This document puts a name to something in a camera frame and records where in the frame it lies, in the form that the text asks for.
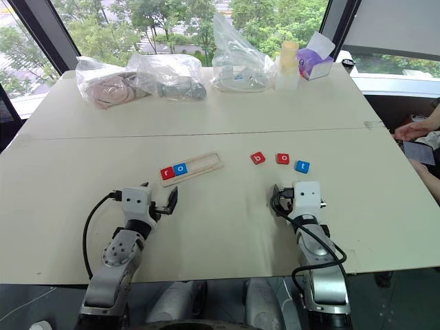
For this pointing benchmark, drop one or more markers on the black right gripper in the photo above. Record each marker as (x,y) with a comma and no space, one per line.
(287,207)

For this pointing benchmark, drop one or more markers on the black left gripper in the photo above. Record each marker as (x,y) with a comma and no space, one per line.
(161,210)

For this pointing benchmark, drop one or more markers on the red letter tile r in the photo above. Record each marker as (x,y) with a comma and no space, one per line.
(167,173)

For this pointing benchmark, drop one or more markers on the blue letter tile o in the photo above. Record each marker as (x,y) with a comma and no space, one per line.
(179,168)

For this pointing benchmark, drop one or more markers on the red letter tile o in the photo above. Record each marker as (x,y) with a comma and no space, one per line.
(283,159)

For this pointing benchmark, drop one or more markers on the blue letter tile t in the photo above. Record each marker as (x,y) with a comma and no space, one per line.
(302,166)

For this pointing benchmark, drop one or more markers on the red letter tile b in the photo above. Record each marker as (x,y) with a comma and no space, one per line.
(258,158)

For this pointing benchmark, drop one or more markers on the row of letter blocks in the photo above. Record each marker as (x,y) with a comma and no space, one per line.
(203,164)

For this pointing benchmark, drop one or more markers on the dark phone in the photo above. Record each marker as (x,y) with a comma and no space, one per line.
(417,153)

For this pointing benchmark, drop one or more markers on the person's bare forearm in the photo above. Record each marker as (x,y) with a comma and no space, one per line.
(436,125)

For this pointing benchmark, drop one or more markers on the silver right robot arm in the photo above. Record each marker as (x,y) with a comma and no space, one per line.
(323,271)

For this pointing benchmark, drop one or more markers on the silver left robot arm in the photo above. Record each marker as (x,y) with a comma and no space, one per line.
(117,254)

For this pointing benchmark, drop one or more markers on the person's bare hand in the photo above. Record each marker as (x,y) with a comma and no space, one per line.
(412,130)

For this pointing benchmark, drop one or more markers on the grey cylindrical object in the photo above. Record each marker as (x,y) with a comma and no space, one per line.
(182,91)

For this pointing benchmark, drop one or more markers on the grey rounded shape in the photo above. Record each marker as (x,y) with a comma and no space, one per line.
(175,302)

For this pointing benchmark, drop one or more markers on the white translucent container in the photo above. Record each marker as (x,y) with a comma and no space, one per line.
(286,79)

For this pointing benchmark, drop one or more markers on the clear bag with pink items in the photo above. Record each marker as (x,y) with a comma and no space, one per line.
(106,86)

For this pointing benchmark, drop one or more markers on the clear bag with grey object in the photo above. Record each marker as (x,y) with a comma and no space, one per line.
(172,74)

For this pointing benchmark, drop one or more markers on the purple and white tissue box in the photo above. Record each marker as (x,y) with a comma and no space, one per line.
(314,63)

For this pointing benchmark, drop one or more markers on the yellow plastic cup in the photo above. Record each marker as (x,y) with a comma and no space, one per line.
(288,55)

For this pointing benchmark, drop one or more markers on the clear bag with white items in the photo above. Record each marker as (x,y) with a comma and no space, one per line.
(237,58)

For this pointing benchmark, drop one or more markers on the small black round object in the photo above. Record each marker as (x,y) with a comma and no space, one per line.
(348,63)

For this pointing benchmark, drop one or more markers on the person's bare leg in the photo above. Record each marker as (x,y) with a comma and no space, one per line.
(428,178)

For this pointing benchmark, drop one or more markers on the white window sill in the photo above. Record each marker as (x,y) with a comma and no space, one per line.
(395,84)

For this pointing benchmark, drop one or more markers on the black mesh chair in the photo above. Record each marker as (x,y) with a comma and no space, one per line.
(8,117)

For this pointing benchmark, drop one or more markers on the grey roller blind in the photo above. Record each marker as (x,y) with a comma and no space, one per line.
(395,24)

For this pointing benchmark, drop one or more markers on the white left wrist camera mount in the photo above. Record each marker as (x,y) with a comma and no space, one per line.
(135,203)

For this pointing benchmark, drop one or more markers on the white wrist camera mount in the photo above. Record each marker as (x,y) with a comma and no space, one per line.
(135,203)
(307,199)

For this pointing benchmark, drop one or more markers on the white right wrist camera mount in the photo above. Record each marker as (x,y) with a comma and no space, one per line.
(307,199)

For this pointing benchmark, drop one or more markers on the black window frame pillar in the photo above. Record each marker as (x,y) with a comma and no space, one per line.
(44,34)
(338,24)

